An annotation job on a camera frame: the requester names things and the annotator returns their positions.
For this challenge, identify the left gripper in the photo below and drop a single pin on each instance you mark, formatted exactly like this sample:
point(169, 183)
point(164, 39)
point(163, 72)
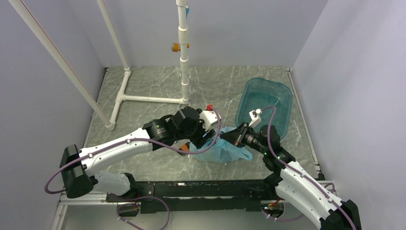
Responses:
point(200, 141)

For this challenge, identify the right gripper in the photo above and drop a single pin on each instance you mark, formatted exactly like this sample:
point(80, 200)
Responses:
point(236, 136)

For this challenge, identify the light blue plastic bag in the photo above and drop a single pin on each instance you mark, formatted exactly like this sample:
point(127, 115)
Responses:
point(222, 151)

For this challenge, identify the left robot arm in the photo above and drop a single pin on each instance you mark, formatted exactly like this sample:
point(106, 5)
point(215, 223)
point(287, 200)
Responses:
point(82, 170)

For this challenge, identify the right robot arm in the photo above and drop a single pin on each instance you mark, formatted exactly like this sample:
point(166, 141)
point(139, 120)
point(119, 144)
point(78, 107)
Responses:
point(292, 183)

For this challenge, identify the orange black tool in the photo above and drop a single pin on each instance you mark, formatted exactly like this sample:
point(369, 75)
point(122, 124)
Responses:
point(185, 149)

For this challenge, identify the teal plastic bin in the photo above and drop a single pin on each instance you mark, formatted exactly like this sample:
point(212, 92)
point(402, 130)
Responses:
point(260, 93)

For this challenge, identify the orange knob on pipe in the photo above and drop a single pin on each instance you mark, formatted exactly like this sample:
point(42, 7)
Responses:
point(176, 47)

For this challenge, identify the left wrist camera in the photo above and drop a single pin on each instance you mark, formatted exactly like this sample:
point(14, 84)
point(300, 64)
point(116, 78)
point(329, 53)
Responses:
point(211, 120)

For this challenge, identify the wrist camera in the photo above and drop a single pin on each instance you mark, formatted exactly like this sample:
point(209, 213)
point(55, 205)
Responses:
point(255, 117)
point(211, 120)

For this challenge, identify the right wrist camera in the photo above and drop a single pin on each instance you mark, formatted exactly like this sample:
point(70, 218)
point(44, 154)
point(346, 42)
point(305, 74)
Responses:
point(255, 117)

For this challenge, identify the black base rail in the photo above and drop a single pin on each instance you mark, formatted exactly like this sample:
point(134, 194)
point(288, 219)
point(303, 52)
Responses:
point(248, 195)

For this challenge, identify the white PVC pipe frame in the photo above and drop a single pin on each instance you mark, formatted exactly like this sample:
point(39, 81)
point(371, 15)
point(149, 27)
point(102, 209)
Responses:
point(182, 6)

